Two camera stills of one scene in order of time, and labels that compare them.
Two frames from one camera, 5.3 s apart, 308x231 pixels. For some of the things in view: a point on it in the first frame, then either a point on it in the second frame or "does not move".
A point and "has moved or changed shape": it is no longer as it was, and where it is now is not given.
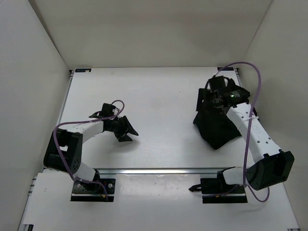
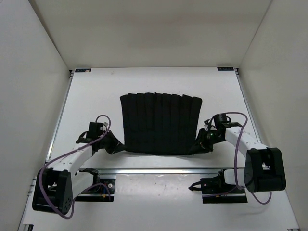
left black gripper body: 118,126 to 109,142
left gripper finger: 129,129 to 120,147
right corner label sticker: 225,69 does not move
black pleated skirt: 213,123 has moved or changed shape
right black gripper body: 210,98 to 207,139
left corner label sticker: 83,70 does not move
